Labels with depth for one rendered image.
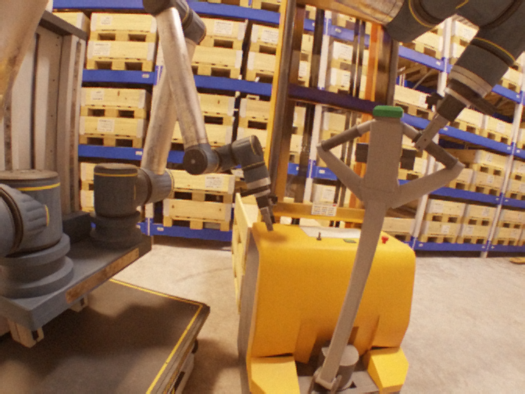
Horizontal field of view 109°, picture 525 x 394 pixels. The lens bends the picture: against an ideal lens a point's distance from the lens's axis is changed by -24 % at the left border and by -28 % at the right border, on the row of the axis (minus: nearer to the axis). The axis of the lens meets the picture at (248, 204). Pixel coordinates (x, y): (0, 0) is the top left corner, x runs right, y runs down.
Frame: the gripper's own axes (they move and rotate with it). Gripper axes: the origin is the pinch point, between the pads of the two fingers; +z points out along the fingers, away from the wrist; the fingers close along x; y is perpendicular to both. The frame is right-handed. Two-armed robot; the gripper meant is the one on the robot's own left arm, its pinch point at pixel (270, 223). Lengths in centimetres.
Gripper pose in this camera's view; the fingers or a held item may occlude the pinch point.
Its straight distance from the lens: 110.4
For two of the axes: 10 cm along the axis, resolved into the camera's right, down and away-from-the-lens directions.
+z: 3.0, 9.5, 0.9
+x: 1.7, -1.4, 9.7
